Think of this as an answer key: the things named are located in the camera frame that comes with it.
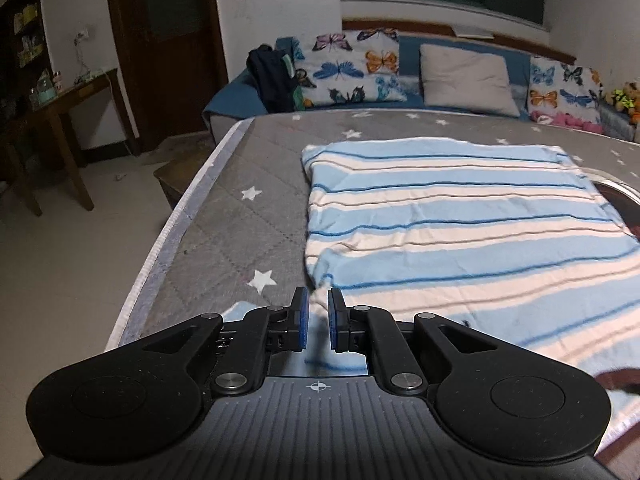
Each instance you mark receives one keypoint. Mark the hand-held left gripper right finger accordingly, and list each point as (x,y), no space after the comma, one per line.
(334,320)

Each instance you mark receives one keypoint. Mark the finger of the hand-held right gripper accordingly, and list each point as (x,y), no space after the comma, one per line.
(622,380)

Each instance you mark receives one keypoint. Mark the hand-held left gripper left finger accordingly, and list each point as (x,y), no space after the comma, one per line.
(301,317)

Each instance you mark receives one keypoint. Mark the blue white striped shirt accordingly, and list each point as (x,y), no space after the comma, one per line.
(450,220)

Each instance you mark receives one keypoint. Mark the grey star tablecloth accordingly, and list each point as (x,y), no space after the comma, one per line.
(240,230)

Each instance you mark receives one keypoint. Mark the wooden stool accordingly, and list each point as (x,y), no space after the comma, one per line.
(182,175)

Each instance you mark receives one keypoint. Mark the blue sofa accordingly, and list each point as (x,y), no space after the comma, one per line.
(232,100)

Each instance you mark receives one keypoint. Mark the dark backpack with green pocket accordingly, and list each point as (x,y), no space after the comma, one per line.
(270,80)

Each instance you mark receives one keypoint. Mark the butterfly print pillow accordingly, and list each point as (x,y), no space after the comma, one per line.
(345,70)
(562,90)

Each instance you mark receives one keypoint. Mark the orange plush toy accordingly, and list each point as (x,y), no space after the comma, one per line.
(636,116)

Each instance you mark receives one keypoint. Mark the pink plush toy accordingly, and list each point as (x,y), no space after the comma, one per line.
(565,120)

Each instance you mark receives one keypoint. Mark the plain grey pillow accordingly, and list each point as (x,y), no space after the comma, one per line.
(467,80)

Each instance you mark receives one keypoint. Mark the teddy bear in yellow vest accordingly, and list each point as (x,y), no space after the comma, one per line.
(624,100)

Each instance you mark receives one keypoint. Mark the dark wooden door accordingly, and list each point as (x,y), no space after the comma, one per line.
(170,60)

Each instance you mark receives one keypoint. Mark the wooden side table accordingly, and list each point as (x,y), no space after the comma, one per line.
(65,110)

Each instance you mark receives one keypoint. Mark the book on ledge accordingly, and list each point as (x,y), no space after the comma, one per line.
(472,31)

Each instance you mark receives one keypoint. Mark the wooden sofa back ledge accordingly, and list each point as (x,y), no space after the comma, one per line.
(530,47)

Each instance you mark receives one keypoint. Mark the teal glass jar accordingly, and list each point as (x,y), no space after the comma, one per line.
(44,91)

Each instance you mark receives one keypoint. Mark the white wall socket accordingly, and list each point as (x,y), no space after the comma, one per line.
(81,36)

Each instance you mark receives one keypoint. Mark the wall shelf with boxes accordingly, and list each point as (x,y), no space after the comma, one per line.
(22,35)

